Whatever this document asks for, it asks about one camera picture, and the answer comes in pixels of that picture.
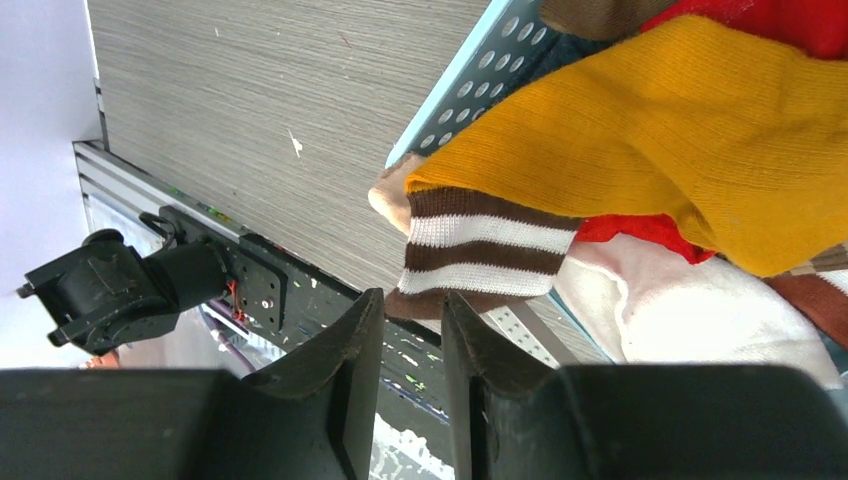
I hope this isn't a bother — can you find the yellow sock in basket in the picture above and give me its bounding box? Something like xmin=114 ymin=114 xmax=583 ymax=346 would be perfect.
xmin=406 ymin=16 xmax=847 ymax=277

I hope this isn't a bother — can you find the light blue sock basket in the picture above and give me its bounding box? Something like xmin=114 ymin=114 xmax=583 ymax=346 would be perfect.
xmin=386 ymin=1 xmax=610 ymax=367

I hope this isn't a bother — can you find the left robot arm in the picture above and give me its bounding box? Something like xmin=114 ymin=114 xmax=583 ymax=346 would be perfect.
xmin=16 ymin=229 xmax=228 ymax=356

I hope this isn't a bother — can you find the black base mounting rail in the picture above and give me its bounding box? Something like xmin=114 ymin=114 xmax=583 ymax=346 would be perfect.
xmin=139 ymin=206 xmax=449 ymax=424

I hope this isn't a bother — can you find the white sock in basket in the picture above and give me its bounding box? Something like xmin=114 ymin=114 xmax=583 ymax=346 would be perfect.
xmin=554 ymin=235 xmax=844 ymax=390

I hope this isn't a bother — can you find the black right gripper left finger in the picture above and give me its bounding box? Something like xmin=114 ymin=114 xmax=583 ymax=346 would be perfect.
xmin=1 ymin=289 xmax=385 ymax=479

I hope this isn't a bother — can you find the brown white striped sock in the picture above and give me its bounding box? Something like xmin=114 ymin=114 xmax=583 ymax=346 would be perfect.
xmin=386 ymin=187 xmax=581 ymax=320

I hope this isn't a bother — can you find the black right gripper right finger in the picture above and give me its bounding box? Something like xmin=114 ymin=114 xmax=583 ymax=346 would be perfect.
xmin=442 ymin=293 xmax=847 ymax=479

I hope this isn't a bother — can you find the red sock in basket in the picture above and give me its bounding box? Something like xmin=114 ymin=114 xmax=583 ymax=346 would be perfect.
xmin=576 ymin=215 xmax=716 ymax=265

